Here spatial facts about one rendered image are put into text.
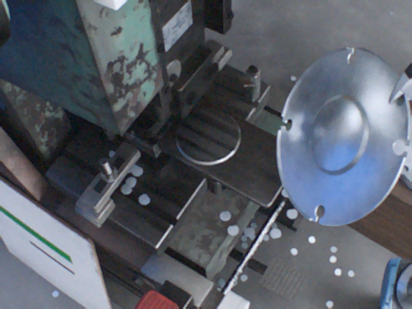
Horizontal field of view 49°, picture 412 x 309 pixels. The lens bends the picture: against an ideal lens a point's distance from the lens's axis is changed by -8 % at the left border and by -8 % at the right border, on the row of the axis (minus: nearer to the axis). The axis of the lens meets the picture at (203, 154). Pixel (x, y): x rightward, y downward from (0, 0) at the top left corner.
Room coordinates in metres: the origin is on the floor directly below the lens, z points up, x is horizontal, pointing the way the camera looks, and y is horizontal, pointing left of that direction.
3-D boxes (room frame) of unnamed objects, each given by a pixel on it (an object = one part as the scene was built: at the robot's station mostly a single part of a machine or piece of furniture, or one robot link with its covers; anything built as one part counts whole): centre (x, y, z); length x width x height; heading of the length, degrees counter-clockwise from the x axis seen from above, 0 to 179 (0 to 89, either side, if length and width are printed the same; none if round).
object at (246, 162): (0.46, -0.05, 0.72); 0.25 x 0.14 x 0.14; 53
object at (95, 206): (0.43, 0.19, 0.76); 0.17 x 0.06 x 0.10; 143
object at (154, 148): (0.56, 0.09, 0.76); 0.15 x 0.09 x 0.05; 143
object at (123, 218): (0.57, 0.09, 0.68); 0.45 x 0.30 x 0.06; 143
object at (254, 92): (0.63, -0.12, 0.75); 0.03 x 0.03 x 0.10; 53
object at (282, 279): (0.48, -0.02, 0.14); 0.59 x 0.10 x 0.05; 53
